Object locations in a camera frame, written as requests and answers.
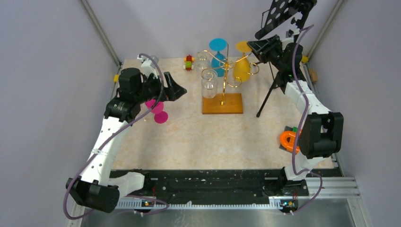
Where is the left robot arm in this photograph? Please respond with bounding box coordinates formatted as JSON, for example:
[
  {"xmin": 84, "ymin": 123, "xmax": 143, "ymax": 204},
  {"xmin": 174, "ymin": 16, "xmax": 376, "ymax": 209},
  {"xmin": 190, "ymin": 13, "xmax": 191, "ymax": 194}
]
[{"xmin": 65, "ymin": 68, "xmax": 187, "ymax": 213}]

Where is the magenta wine glass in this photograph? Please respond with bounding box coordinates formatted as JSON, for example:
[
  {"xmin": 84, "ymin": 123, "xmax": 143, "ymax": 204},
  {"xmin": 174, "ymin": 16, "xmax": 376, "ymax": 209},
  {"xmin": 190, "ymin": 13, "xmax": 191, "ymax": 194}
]
[{"xmin": 145, "ymin": 99, "xmax": 168, "ymax": 124}]

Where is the clear glass front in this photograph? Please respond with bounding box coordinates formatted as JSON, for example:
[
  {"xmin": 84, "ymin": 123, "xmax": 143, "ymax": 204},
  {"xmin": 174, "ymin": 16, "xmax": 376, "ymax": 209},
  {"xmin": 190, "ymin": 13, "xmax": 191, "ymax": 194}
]
[{"xmin": 201, "ymin": 69, "xmax": 218, "ymax": 98}]

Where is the yellow corner clamp right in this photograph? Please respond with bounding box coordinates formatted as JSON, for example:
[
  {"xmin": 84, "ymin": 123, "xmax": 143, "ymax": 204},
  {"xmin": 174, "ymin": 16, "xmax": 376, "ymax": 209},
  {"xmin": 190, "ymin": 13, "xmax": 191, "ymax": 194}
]
[{"xmin": 301, "ymin": 55, "xmax": 309, "ymax": 63}]

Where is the blue wine glass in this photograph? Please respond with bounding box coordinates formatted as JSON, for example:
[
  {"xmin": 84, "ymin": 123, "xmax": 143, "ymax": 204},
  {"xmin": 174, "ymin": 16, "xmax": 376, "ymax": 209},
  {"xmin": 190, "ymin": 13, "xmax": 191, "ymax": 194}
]
[{"xmin": 209, "ymin": 38, "xmax": 227, "ymax": 77}]

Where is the yellow clamp left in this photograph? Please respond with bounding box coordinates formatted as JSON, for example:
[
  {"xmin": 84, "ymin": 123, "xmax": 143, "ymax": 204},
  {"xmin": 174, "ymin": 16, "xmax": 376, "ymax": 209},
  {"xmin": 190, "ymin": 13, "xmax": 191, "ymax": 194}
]
[{"xmin": 113, "ymin": 74, "xmax": 119, "ymax": 83}]

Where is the gold wire glass rack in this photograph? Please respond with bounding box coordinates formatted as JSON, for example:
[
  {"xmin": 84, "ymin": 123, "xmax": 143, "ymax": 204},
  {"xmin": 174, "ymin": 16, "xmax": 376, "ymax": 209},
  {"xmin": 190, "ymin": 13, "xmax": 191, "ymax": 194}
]
[{"xmin": 201, "ymin": 43, "xmax": 260, "ymax": 115}]

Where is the black music stand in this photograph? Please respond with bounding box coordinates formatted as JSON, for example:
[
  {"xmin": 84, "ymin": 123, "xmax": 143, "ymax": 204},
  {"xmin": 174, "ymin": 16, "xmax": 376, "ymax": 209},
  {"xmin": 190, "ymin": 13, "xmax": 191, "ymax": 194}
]
[{"xmin": 254, "ymin": 0, "xmax": 317, "ymax": 117}]

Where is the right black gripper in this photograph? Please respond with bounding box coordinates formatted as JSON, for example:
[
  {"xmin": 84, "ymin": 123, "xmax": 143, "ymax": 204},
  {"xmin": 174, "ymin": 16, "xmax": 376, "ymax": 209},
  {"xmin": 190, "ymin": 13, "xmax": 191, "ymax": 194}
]
[{"xmin": 246, "ymin": 35, "xmax": 285, "ymax": 72}]

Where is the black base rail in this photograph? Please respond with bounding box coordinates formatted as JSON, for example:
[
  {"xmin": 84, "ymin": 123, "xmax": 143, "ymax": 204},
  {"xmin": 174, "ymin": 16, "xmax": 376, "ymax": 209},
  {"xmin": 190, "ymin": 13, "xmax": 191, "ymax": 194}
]
[{"xmin": 109, "ymin": 168, "xmax": 342, "ymax": 208}]

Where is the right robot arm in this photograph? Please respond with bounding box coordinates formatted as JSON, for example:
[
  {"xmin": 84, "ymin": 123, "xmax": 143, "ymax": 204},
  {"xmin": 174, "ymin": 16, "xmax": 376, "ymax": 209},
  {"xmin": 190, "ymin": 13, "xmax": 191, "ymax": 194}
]
[{"xmin": 247, "ymin": 35, "xmax": 344, "ymax": 195}]

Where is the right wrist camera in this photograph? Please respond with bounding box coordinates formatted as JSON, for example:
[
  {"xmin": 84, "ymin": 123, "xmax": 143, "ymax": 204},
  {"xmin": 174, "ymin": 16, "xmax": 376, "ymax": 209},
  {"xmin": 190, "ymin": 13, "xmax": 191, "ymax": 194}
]
[{"xmin": 282, "ymin": 28, "xmax": 301, "ymax": 43}]

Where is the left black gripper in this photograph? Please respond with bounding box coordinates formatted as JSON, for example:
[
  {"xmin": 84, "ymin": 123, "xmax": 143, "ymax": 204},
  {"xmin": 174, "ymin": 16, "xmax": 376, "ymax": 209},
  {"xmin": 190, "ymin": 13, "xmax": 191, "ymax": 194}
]
[{"xmin": 134, "ymin": 71, "xmax": 186, "ymax": 104}]

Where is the orange tape dispenser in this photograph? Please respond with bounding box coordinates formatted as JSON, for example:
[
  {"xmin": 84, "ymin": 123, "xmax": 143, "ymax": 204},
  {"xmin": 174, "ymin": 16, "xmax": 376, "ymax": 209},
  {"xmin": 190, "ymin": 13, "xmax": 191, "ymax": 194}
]
[{"xmin": 279, "ymin": 126, "xmax": 298, "ymax": 153}]

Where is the yellow wine glass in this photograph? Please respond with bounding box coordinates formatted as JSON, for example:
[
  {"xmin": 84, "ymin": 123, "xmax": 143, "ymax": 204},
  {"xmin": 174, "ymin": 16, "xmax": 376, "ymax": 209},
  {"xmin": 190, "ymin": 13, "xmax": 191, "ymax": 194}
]
[{"xmin": 233, "ymin": 41, "xmax": 252, "ymax": 83}]

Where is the colourful toy car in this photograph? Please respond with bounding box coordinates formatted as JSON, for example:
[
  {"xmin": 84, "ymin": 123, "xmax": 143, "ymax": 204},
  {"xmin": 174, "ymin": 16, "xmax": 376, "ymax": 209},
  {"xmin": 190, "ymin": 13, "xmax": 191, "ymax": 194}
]
[{"xmin": 183, "ymin": 55, "xmax": 195, "ymax": 71}]

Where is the clear hanging glass back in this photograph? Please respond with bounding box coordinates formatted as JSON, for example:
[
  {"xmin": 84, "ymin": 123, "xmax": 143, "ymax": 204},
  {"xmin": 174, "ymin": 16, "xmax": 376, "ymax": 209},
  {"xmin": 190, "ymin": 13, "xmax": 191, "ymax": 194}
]
[{"xmin": 195, "ymin": 52, "xmax": 209, "ymax": 73}]

